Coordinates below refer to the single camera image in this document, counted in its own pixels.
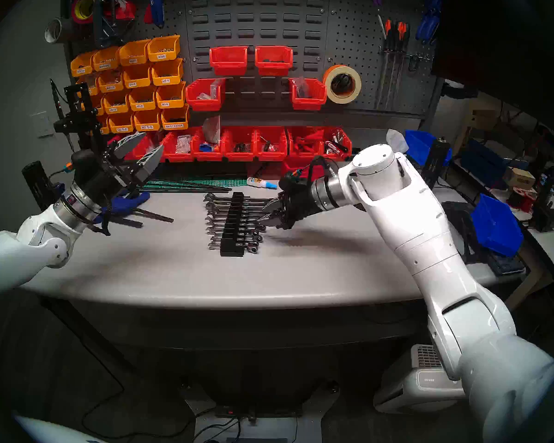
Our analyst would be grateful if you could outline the black hanging clamp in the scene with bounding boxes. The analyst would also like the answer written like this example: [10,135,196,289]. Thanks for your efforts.
[92,0,137,48]

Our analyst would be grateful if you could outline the dark blue storage bin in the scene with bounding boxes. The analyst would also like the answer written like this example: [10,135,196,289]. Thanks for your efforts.
[460,138,529,175]

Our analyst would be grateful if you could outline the black monitor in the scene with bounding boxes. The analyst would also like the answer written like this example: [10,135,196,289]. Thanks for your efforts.
[432,0,554,138]

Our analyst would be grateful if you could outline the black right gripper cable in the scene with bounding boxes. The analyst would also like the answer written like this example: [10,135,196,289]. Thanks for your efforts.
[295,156,340,180]

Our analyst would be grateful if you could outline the red yellow tape roll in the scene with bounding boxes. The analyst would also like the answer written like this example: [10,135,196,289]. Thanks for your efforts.
[71,0,100,25]

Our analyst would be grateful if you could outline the white light switch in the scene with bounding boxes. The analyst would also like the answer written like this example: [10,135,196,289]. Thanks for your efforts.
[30,111,52,138]

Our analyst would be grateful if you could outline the red wire spool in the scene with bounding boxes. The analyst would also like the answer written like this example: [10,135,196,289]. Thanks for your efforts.
[508,186,538,213]

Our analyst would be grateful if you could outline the black keyboard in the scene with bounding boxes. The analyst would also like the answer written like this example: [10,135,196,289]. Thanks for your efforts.
[462,200,527,275]

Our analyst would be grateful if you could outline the blue handled pliers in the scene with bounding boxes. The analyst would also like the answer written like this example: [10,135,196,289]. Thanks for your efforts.
[415,0,442,46]

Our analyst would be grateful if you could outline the yellow screw bin M3-6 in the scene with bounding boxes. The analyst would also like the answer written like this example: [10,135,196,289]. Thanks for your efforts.
[155,81,186,109]

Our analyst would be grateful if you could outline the white air purifier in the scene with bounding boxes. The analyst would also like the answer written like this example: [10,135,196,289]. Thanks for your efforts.
[374,344,464,415]

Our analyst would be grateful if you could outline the black power strip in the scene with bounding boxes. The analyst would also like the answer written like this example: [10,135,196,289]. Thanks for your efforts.
[214,402,304,419]

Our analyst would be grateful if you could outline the beige masking tape roll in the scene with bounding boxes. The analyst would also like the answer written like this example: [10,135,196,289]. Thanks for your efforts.
[322,64,362,105]

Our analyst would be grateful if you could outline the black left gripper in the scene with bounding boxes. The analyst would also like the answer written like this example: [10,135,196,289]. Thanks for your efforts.
[72,132,164,203]

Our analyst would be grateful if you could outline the black frame stand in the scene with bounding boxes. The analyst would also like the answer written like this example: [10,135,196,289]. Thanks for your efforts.
[441,200,485,265]

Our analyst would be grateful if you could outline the yellow screw bin M2.5-6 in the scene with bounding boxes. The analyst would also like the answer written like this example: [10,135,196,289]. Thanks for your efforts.
[107,111,135,134]

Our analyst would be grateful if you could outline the tall clear parts bag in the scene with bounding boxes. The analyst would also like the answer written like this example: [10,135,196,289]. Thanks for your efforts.
[202,115,221,145]

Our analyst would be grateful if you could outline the green cutting mat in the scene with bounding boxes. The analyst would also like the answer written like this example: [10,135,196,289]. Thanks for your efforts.
[141,177,248,192]

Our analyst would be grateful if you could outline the blue bar clamp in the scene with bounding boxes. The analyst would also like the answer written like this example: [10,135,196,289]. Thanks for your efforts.
[92,191,174,229]

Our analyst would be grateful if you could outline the yellow screw bin M2.5-5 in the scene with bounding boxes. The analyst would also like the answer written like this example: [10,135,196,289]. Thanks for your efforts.
[133,108,162,132]

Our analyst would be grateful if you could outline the grey tape roll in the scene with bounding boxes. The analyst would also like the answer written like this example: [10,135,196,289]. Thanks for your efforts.
[44,17,74,44]

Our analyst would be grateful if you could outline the black wrench holder case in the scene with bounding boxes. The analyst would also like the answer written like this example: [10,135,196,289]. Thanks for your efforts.
[220,192,245,257]

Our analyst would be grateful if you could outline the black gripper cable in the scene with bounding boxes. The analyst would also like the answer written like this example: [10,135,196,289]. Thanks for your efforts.
[295,156,340,180]
[48,163,114,237]

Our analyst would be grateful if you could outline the yellow screw bin M3-8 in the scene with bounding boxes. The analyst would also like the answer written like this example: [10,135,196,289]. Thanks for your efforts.
[128,85,158,112]

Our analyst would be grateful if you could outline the black floor cable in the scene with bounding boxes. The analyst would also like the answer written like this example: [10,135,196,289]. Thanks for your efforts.
[81,331,241,443]

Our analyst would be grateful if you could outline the blue plastic bin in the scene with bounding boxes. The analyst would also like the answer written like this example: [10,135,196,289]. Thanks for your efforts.
[404,130,453,167]
[470,193,524,257]

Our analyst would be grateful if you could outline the grey tool wall panel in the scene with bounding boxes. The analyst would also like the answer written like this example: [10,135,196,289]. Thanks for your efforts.
[62,0,444,124]

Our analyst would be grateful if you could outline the black ribbed cylinder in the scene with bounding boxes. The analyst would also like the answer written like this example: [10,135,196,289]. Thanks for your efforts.
[22,161,58,212]

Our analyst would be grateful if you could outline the yellow screw bin M3-12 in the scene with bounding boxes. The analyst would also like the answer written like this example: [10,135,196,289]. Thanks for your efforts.
[102,90,131,114]

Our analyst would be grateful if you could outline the orange black screwdriver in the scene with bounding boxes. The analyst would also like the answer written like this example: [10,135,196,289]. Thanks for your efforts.
[397,22,412,109]
[376,18,394,110]
[390,21,404,109]

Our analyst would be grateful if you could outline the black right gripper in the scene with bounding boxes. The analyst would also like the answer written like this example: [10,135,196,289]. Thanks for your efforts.
[261,172,322,230]

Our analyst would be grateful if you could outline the yellow screw bin M4-6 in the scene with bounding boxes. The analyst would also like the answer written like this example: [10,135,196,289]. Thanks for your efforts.
[122,63,154,89]

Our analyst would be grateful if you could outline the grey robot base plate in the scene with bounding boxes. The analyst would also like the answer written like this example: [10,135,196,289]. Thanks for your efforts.
[180,380,342,443]

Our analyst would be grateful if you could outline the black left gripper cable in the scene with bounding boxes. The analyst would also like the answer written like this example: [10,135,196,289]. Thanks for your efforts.
[48,163,114,237]

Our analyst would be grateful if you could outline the black ribbed bottle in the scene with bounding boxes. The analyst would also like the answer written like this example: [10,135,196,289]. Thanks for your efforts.
[420,135,452,189]

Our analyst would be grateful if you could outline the yellow screw bin M4-0.7 hex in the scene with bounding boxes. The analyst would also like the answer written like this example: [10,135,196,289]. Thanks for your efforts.
[160,104,191,131]

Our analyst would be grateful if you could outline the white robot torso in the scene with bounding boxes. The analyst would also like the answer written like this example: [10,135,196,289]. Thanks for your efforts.
[15,415,106,443]

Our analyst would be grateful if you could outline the small chrome ratcheting wrench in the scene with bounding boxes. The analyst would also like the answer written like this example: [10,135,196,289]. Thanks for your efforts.
[208,244,259,254]

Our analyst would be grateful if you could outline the black articulated holder stand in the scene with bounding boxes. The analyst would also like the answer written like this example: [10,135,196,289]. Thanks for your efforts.
[49,79,103,153]

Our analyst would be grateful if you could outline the red hanging tool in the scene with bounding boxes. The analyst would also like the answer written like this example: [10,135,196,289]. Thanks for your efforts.
[102,0,137,22]

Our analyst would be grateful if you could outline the yellow screw bin M3-4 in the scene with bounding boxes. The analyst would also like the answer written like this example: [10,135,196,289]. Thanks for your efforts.
[151,58,184,86]

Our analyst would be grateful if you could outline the small cardboard box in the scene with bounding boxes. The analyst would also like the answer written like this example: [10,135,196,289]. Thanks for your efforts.
[503,167,536,190]

